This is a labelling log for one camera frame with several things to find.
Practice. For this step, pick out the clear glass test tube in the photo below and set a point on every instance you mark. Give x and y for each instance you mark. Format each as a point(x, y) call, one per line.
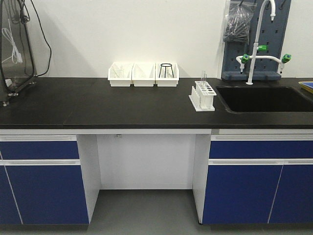
point(202, 76)

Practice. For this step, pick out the white test tube rack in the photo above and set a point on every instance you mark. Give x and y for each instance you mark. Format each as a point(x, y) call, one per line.
point(202, 96)

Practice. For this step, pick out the blue pegboard drying rack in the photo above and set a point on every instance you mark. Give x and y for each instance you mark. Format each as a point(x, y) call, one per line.
point(271, 40)

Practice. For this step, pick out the right white storage bin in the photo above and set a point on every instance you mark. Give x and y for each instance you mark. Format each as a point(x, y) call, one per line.
point(167, 82)

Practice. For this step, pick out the white storage bin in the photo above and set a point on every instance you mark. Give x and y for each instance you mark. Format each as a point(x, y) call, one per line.
point(120, 74)
point(143, 74)
point(167, 82)

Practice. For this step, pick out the middle white storage bin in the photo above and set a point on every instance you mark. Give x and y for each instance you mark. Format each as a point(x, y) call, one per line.
point(143, 74)

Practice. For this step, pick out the black metal tripod stand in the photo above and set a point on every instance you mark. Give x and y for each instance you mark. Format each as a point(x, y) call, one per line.
point(166, 70)

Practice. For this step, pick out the left white storage bin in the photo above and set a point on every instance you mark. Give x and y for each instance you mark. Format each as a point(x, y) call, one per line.
point(120, 74)

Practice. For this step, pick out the black lab sink basin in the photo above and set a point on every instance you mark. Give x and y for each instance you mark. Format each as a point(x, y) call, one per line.
point(262, 99)

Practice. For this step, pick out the white gooseneck lab faucet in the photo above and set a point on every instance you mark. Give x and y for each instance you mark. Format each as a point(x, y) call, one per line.
point(242, 60)

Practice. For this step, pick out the right blue cabinet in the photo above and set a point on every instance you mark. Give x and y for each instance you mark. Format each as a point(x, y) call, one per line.
point(265, 179)

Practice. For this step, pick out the blue cabinet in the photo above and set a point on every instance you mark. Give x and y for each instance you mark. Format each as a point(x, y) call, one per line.
point(41, 181)
point(265, 179)

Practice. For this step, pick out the left blue cabinet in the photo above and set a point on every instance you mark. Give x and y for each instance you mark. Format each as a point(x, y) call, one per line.
point(41, 181)

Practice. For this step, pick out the clear bag of pegs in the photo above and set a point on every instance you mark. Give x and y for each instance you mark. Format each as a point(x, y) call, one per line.
point(238, 20)

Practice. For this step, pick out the yellow blue tray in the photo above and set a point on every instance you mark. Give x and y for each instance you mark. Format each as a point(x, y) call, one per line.
point(307, 85)

